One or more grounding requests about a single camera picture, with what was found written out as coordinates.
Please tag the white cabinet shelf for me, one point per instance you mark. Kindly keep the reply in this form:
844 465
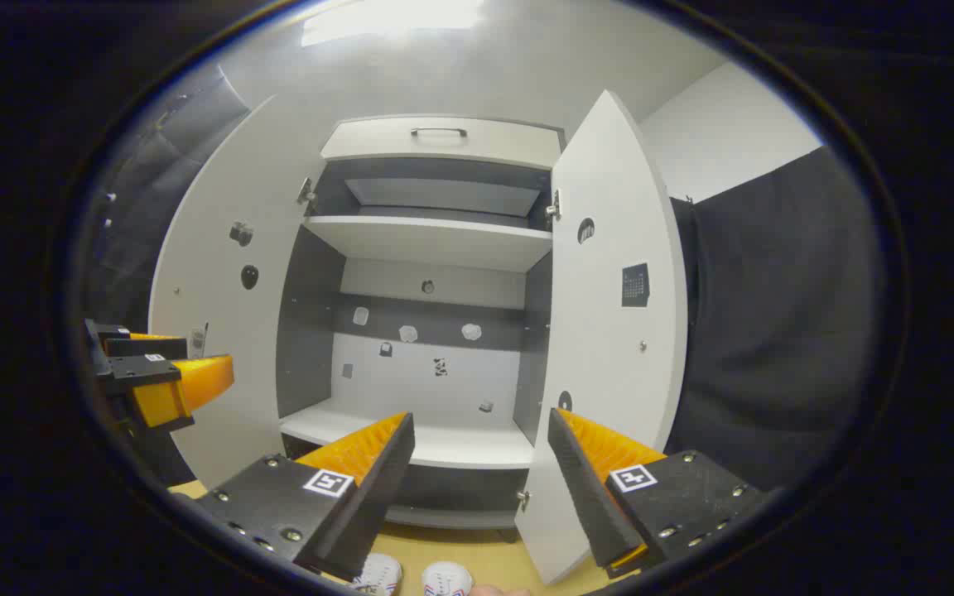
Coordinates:
436 240

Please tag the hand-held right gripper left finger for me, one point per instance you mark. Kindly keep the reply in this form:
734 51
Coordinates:
378 488

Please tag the ceiling light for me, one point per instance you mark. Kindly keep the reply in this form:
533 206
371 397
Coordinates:
394 16

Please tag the white cabinet door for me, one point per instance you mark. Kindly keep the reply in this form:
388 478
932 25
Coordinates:
601 348
212 248

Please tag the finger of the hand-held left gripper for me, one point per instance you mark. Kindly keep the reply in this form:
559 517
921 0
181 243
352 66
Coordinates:
146 372
146 348

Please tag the white canvas shoe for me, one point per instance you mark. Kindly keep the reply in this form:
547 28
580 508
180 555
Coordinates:
446 578
379 573

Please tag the white cabinet drawer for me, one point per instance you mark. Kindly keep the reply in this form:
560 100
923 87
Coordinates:
485 145

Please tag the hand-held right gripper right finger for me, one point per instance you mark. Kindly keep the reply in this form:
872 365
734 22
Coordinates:
585 488

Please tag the white and grey shoe cabinet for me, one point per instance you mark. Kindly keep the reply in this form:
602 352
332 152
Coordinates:
303 331

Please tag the metal door hinge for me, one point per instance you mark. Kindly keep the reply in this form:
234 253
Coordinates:
554 205
522 499
305 192

